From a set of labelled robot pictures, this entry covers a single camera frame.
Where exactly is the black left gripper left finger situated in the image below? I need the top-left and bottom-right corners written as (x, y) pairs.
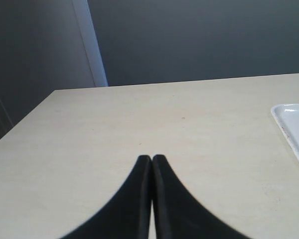
top-left (64, 155), bottom-right (152, 239)

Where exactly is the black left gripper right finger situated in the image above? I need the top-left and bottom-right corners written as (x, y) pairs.
top-left (152, 154), bottom-right (247, 239)

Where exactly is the white rectangular plastic tray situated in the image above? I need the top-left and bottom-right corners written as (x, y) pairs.
top-left (271, 104), bottom-right (299, 162)

